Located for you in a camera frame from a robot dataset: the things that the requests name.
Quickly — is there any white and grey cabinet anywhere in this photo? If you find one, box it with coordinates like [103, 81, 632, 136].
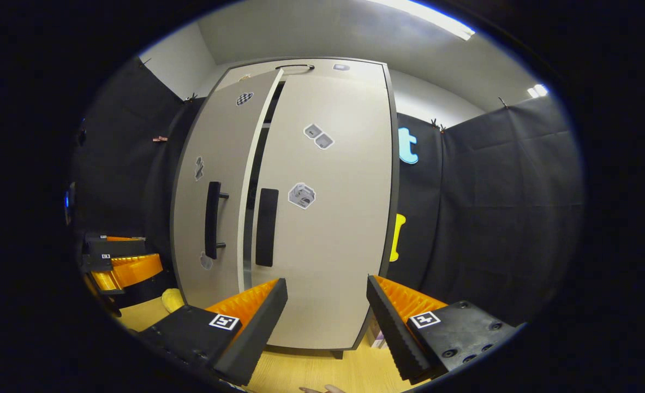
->
[171, 57, 401, 358]

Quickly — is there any yellow round coaster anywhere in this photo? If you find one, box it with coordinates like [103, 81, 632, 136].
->
[162, 288, 186, 313]

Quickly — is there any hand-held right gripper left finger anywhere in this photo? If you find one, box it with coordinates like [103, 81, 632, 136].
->
[137, 277, 289, 387]

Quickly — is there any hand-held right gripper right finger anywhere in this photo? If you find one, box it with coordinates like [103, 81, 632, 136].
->
[366, 274, 519, 385]

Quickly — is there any white cabinet door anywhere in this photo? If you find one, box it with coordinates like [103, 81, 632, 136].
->
[171, 68, 285, 309]
[238, 74, 394, 350]

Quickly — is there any long ceiling light panel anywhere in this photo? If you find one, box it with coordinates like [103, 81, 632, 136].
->
[366, 0, 476, 41]

